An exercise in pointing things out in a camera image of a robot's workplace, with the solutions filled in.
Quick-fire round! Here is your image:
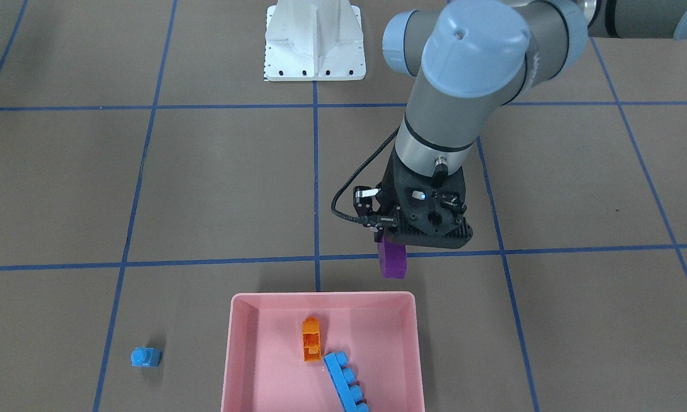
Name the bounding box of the small blue toy block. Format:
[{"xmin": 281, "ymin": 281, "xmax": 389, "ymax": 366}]
[{"xmin": 130, "ymin": 347, "xmax": 162, "ymax": 368}]

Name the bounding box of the purple toy block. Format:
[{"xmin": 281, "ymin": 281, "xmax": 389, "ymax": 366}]
[{"xmin": 377, "ymin": 237, "xmax": 408, "ymax": 280}]

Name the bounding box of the long blue toy block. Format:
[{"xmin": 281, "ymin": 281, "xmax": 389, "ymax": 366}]
[{"xmin": 323, "ymin": 351, "xmax": 370, "ymax": 411}]

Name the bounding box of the pink plastic box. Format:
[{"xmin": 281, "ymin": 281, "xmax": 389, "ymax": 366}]
[{"xmin": 220, "ymin": 291, "xmax": 426, "ymax": 411}]

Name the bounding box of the orange toy block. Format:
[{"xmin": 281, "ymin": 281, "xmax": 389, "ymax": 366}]
[{"xmin": 301, "ymin": 316, "xmax": 323, "ymax": 362}]

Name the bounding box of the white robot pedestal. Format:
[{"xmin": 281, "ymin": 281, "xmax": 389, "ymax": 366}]
[{"xmin": 263, "ymin": 1, "xmax": 367, "ymax": 82}]

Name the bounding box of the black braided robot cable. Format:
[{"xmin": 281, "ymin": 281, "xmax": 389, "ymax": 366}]
[{"xmin": 331, "ymin": 129, "xmax": 400, "ymax": 225}]

